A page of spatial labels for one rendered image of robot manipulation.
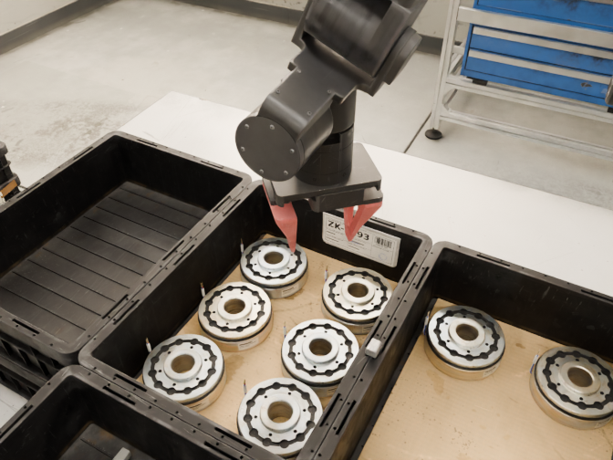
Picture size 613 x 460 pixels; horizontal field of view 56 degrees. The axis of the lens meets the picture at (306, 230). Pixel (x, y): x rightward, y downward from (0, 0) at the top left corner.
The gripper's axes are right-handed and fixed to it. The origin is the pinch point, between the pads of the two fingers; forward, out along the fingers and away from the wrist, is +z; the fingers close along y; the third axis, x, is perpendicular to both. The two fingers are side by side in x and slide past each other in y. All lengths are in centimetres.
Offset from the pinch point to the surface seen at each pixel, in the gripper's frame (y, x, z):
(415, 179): 37, 51, 37
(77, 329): -31.2, 14.8, 23.8
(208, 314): -12.9, 10.1, 20.8
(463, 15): 106, 160, 51
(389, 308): 8.8, -0.9, 13.5
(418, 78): 120, 220, 111
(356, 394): 1.0, -11.4, 13.3
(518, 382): 24.6, -9.5, 23.5
